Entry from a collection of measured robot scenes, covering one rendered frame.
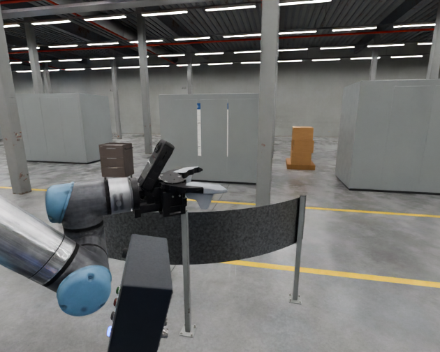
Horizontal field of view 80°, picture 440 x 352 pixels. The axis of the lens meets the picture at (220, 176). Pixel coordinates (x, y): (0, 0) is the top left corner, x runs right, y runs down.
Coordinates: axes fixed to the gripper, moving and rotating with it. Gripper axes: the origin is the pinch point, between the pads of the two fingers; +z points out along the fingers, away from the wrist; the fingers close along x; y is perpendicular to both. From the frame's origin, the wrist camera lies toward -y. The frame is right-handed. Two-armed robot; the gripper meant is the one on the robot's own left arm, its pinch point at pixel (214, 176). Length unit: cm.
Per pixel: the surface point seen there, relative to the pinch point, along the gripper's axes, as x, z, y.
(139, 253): -5.1, -18.1, 21.7
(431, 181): -200, 583, 146
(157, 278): 5.9, -16.0, 21.4
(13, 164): -574, -170, 163
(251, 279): -118, 104, 163
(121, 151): -588, 38, 152
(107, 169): -605, 5, 200
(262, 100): -294, 216, 5
